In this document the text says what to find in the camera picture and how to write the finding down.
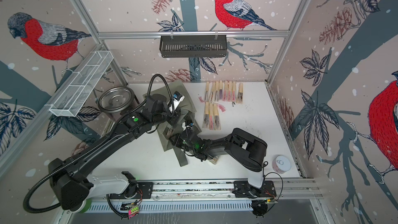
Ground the olive green tote bag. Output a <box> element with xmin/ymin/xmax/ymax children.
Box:
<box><xmin>157</xmin><ymin>80</ymin><xmax>197</xmax><ymax>167</ymax></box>

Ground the colourful floral folding fan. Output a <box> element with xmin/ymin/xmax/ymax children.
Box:
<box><xmin>214</xmin><ymin>103</ymin><xmax>221</xmax><ymax>130</ymax></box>

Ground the grey white folding fan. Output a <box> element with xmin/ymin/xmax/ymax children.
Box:
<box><xmin>236</xmin><ymin>83</ymin><xmax>244</xmax><ymax>104</ymax></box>

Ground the purple folding fan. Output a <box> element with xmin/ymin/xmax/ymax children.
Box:
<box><xmin>218</xmin><ymin>80</ymin><xmax>223</xmax><ymax>101</ymax></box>

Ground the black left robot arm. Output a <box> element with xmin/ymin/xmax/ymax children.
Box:
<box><xmin>48</xmin><ymin>92</ymin><xmax>184</xmax><ymax>210</ymax></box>

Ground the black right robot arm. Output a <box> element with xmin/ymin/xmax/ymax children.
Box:
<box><xmin>169</xmin><ymin>127</ymin><xmax>267</xmax><ymax>173</ymax></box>

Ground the glass spice jar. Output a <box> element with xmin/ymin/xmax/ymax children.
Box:
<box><xmin>208</xmin><ymin>156</ymin><xmax>219</xmax><ymax>165</ymax></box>

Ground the black hanging shelf basket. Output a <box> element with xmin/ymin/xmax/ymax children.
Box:
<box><xmin>159</xmin><ymin>35</ymin><xmax>228</xmax><ymax>58</ymax></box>

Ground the pink circuit board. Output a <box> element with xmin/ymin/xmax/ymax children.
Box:
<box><xmin>120</xmin><ymin>203</ymin><xmax>140</xmax><ymax>219</ymax></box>

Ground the white round tin can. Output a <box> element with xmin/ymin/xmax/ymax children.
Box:
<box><xmin>272</xmin><ymin>156</ymin><xmax>292</xmax><ymax>174</ymax></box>

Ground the green tape roll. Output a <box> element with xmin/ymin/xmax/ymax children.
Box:
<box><xmin>76</xmin><ymin>199</ymin><xmax>92</xmax><ymax>213</ymax></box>

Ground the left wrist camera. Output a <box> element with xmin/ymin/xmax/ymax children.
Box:
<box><xmin>170</xmin><ymin>91</ymin><xmax>185</xmax><ymax>110</ymax></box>

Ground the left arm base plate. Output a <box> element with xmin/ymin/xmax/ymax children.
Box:
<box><xmin>110</xmin><ymin>181</ymin><xmax>154</xmax><ymax>200</ymax></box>

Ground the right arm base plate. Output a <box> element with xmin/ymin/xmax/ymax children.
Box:
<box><xmin>232</xmin><ymin>180</ymin><xmax>277</xmax><ymax>199</ymax></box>

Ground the white wire mesh basket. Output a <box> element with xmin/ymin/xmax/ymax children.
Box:
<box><xmin>49</xmin><ymin>51</ymin><xmax>114</xmax><ymax>117</ymax></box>

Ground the black corrugated cable hose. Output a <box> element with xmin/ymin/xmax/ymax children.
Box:
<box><xmin>23</xmin><ymin>74</ymin><xmax>173</xmax><ymax>214</ymax></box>

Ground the aluminium mounting rail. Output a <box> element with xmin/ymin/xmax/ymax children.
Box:
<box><xmin>66</xmin><ymin>178</ymin><xmax>324</xmax><ymax>201</ymax></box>

